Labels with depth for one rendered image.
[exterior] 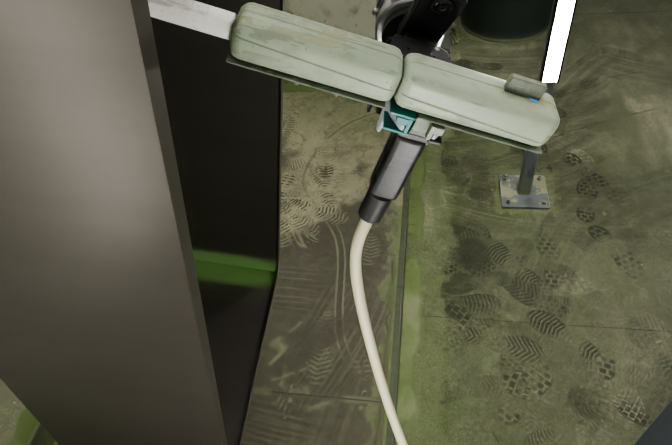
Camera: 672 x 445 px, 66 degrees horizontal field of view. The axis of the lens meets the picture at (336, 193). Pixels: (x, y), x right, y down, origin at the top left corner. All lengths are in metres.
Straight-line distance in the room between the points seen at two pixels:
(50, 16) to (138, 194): 0.17
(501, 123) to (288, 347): 1.56
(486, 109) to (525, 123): 0.04
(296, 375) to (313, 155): 1.14
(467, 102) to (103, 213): 0.36
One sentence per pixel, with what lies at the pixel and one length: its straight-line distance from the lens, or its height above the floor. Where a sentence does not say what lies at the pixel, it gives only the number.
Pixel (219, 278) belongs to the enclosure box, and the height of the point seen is 0.49.
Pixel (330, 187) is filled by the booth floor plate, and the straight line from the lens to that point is 2.41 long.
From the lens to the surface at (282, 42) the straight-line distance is 0.46.
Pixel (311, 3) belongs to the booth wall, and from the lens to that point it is 2.83.
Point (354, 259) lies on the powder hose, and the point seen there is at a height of 1.20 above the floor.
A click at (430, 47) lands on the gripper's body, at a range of 0.62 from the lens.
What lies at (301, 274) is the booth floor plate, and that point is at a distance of 2.12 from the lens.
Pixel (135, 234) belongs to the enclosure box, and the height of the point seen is 1.37.
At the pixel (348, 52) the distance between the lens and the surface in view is 0.47.
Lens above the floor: 1.74
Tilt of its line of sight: 45 degrees down
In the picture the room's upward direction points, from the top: 9 degrees counter-clockwise
